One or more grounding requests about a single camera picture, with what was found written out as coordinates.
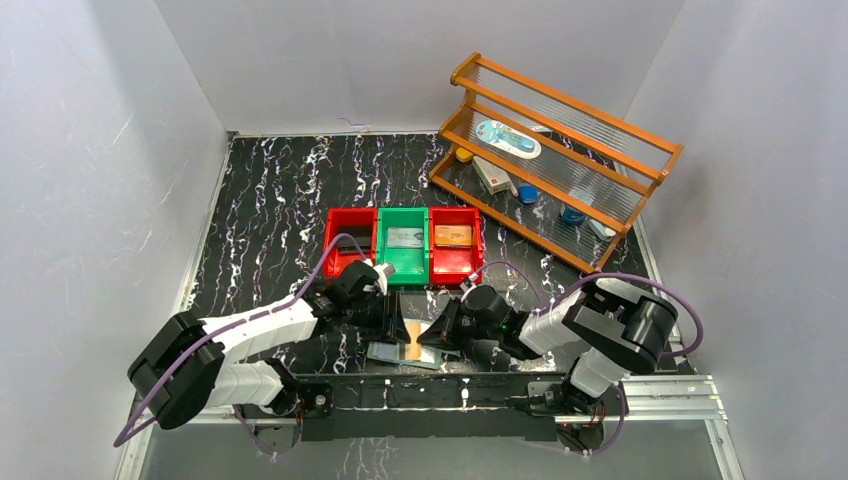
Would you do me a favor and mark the green card holder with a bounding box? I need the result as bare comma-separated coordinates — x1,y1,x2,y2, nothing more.
366,291,446,370

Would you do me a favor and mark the red bin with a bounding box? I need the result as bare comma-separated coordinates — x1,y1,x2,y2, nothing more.
429,207,484,286
322,208,378,278

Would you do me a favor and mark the green bin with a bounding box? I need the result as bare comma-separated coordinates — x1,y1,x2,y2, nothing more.
376,207,430,286

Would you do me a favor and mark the orange credit card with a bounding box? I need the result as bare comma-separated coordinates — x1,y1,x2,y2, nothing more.
403,321,422,361

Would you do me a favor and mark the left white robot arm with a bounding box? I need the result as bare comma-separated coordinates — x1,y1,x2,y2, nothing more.
127,260,395,430

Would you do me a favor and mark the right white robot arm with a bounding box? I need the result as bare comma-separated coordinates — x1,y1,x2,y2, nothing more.
417,274,678,411

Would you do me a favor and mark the black card in bin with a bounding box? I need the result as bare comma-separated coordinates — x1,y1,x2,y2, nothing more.
336,226,373,255

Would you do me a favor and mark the grey card in bin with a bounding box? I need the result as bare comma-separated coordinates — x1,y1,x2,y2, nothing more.
385,227,424,249

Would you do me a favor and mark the orange card in bin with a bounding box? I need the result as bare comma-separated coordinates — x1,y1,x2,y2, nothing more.
434,224,474,248

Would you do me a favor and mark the blue round item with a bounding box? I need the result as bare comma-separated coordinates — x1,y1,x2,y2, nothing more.
516,184,539,205

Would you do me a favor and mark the dark blue round container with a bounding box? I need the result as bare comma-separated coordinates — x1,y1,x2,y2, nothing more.
560,204,587,227

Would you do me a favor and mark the white small box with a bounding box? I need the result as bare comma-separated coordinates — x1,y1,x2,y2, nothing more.
472,156,513,195

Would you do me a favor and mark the light blue small item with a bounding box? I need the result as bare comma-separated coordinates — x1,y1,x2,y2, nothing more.
587,219,616,241

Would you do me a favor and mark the yellow round item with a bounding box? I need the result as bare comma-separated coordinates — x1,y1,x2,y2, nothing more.
455,147,474,163

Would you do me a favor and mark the orange wooden shelf rack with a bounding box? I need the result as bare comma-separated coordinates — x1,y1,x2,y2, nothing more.
430,53,684,273

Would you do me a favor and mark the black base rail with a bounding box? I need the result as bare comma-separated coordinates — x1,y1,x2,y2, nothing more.
298,372,621,441

